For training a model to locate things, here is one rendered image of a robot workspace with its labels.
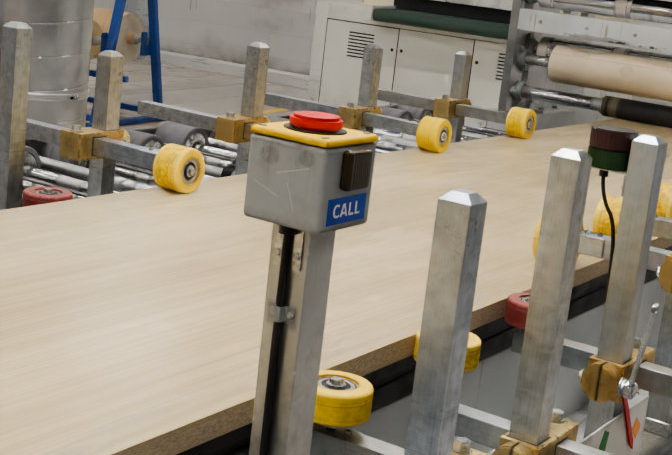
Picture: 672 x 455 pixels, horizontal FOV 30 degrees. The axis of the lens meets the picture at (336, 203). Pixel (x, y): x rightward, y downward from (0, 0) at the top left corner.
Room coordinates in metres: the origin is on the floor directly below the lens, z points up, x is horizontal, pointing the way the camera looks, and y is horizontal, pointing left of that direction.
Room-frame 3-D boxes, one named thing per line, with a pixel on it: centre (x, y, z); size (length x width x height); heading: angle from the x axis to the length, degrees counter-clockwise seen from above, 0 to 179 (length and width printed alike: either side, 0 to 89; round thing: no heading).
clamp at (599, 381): (1.59, -0.39, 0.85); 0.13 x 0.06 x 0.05; 148
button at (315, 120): (0.93, 0.02, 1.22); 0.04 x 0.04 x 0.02
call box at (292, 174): (0.93, 0.02, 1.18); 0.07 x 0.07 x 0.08; 58
